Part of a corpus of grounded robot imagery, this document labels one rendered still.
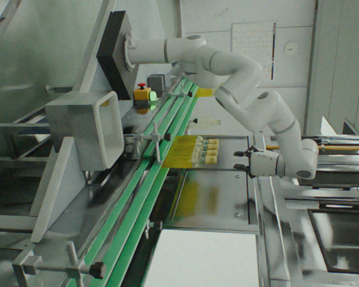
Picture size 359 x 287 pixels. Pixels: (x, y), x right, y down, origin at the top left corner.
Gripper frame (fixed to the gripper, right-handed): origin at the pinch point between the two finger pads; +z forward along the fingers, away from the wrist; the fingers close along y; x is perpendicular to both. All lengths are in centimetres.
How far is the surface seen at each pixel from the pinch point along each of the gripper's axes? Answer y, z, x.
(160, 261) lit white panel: -13, 11, 49
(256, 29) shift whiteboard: 14, 115, -573
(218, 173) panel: -12.3, 11.6, -9.0
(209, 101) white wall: -134, 211, -551
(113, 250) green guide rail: 3, 14, 66
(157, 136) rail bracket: 15.7, 24.2, 21.1
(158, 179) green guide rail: -3.3, 26.5, 19.3
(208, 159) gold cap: 0.8, 11.2, 4.6
